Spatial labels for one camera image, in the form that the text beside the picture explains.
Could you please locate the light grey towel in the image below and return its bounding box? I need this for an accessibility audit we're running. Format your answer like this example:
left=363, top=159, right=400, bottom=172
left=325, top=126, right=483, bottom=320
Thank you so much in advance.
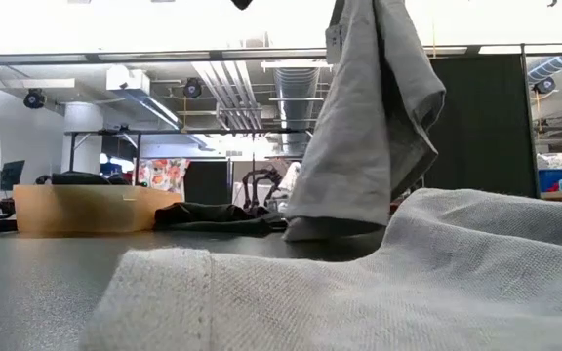
left=282, top=0, right=447, bottom=244

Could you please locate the small black panel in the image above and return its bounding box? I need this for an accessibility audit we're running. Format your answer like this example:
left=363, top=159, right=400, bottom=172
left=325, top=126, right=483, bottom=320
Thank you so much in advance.
left=182, top=160, right=232, bottom=206

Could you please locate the floral cloth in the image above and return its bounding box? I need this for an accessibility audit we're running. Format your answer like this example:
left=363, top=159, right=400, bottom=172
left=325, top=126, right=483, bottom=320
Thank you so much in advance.
left=136, top=157, right=192, bottom=196

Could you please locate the black round ceiling device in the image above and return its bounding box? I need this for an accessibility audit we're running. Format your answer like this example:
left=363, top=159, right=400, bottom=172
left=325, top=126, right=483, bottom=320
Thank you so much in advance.
left=21, top=87, right=47, bottom=110
left=533, top=76, right=557, bottom=97
left=181, top=76, right=204, bottom=100

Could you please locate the black overhead beam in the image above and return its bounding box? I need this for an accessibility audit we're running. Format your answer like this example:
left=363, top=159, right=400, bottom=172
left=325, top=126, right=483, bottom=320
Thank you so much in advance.
left=0, top=42, right=562, bottom=65

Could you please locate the white ceiling air unit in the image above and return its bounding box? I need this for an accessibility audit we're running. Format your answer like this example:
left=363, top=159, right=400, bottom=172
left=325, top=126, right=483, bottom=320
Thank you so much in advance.
left=105, top=65, right=151, bottom=97

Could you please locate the wooden bin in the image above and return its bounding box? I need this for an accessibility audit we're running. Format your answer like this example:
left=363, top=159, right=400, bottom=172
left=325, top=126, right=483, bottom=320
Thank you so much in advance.
left=12, top=183, right=183, bottom=235

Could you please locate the black partition panel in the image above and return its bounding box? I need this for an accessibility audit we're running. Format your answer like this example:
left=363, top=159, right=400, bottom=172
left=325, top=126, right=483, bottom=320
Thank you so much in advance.
left=421, top=44, right=542, bottom=200

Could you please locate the black table mat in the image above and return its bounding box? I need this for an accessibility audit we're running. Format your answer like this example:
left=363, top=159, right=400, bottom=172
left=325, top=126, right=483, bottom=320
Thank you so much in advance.
left=0, top=227, right=392, bottom=351

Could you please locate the small dark computer monitor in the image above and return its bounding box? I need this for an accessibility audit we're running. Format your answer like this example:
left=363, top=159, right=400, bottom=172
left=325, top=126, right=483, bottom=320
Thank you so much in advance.
left=0, top=159, right=26, bottom=192

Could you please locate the blue storage bin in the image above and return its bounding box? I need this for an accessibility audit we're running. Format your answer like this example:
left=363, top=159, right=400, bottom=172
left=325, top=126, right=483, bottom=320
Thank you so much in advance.
left=538, top=168, right=562, bottom=193

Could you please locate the clear plastic bin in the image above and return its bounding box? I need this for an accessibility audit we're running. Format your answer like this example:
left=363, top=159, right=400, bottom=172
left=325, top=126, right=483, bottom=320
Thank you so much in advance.
left=537, top=152, right=562, bottom=171

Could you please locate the silver ventilation duct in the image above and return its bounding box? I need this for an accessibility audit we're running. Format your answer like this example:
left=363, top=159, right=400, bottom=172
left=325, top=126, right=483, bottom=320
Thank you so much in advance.
left=272, top=66, right=322, bottom=157

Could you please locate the black metal rack frame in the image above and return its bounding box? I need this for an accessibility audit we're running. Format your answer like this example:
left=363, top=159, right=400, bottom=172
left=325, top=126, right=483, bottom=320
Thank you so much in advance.
left=64, top=127, right=311, bottom=179

